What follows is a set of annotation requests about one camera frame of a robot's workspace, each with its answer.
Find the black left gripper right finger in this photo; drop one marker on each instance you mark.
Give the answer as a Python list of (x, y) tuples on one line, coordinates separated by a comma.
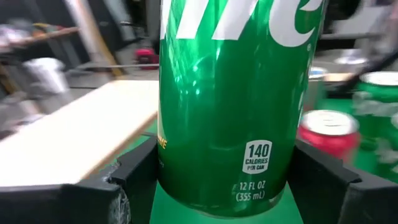
[(342, 202)]

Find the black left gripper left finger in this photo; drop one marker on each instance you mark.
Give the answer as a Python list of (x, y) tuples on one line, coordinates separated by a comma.
[(62, 205)]

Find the red Fanta can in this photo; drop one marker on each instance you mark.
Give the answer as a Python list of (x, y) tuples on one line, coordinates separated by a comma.
[(329, 137)]

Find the green Sprite can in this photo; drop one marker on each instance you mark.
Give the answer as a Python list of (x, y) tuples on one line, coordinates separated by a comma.
[(230, 109), (379, 93)]

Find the wooden shelf with black legs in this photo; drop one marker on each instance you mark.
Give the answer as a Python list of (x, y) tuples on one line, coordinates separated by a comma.
[(77, 130)]

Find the green table mat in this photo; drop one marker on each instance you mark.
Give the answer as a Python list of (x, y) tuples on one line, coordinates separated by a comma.
[(174, 214)]

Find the red black machine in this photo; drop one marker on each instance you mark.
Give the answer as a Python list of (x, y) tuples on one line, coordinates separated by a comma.
[(146, 58)]

